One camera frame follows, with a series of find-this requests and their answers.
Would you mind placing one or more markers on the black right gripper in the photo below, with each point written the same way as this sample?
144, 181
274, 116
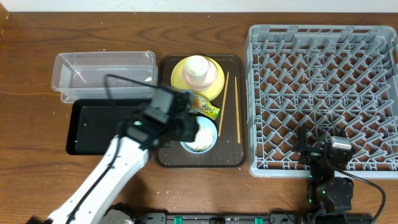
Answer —
312, 154

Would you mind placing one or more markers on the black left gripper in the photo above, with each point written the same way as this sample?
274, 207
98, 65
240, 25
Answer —
185, 116

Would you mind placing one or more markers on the yellow snack wrapper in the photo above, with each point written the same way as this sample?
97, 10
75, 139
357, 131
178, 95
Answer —
201, 105

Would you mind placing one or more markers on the light blue bowl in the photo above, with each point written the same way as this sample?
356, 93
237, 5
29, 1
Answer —
204, 122

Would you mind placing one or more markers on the wooden chopstick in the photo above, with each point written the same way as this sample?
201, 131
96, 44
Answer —
238, 126
223, 104

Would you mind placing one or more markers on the white paper cup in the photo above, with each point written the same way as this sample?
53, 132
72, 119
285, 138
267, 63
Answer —
196, 68

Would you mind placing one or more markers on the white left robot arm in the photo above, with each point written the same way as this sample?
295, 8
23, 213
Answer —
89, 203

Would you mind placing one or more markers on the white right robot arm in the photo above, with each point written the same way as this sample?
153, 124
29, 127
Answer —
327, 193

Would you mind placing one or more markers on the grey dishwasher rack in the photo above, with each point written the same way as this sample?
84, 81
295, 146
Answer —
328, 79

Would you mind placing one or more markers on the pile of rice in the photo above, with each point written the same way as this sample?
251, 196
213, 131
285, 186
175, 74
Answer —
203, 139

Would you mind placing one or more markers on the yellow plate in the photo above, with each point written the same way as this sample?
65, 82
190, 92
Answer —
209, 94

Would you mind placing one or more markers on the brown serving tray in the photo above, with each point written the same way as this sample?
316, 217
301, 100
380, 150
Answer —
226, 152

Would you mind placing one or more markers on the black tray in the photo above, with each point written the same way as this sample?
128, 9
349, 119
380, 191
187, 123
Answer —
94, 123

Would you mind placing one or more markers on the clear plastic bin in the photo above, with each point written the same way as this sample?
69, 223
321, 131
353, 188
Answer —
80, 75

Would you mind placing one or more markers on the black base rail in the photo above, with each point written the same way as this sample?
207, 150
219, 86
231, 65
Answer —
121, 214

